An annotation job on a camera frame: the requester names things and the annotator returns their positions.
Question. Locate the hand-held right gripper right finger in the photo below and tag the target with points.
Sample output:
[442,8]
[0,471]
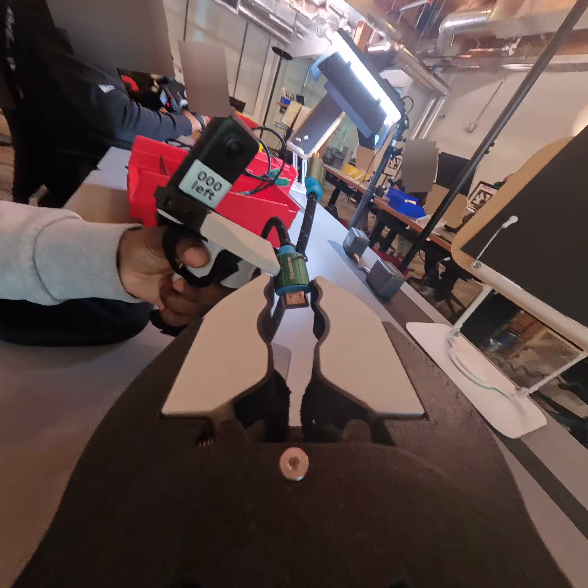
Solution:
[367,358]

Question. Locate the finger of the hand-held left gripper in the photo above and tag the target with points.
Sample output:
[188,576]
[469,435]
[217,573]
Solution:
[239,243]

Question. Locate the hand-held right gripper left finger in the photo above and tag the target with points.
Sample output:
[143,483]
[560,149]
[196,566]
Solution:
[216,358]

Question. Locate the red plastic bin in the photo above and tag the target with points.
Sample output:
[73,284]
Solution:
[257,211]

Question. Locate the person's left forearm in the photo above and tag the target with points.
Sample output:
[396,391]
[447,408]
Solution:
[55,252]

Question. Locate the person's left hand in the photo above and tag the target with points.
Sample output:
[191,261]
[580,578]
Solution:
[142,262]

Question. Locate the black tape strip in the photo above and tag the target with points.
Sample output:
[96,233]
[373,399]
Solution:
[415,305]

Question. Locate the grey block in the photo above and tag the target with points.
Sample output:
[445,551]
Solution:
[386,280]
[356,241]

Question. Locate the black board wooden backing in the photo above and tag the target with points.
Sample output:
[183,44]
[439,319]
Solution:
[321,124]
[542,229]

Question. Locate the black floor lamp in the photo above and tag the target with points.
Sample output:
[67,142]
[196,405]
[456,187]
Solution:
[281,54]

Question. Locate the white board stand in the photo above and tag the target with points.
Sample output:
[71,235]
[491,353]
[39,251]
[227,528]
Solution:
[482,404]

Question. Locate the wooden workbench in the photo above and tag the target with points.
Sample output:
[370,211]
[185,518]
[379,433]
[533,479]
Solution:
[436,236]

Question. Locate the black light stand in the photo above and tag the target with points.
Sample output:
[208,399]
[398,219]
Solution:
[374,183]

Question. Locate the led panel light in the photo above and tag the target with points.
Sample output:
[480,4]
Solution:
[353,82]

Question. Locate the blue plastic bin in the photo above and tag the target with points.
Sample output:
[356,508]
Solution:
[404,202]

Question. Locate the checker marker sign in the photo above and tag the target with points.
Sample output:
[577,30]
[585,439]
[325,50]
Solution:
[482,193]

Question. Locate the black pole stand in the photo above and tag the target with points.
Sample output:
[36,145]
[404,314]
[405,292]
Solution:
[487,142]

